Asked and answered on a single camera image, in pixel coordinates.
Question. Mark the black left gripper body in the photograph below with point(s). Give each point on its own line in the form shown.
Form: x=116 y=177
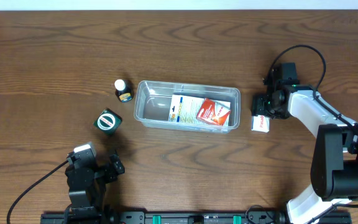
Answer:
x=103 y=171

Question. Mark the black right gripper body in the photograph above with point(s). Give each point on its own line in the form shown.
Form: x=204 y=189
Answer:
x=259 y=106

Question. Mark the white Panadol box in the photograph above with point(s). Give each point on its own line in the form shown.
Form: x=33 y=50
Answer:
x=260 y=123

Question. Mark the green Zam-Buk box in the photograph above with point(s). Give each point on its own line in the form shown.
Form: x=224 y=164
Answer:
x=108 y=122

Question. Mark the red medicine box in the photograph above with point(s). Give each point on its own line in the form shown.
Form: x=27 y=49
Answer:
x=213 y=112

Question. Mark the dark syrup bottle white cap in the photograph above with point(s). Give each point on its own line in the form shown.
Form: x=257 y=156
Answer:
x=124 y=91

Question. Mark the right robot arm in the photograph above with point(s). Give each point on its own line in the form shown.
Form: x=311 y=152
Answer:
x=334 y=167

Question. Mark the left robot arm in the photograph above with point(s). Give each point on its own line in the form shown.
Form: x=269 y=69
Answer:
x=87 y=181

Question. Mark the clear plastic container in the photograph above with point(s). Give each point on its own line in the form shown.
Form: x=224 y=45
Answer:
x=153 y=100

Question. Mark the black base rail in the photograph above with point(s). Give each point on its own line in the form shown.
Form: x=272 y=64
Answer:
x=174 y=218

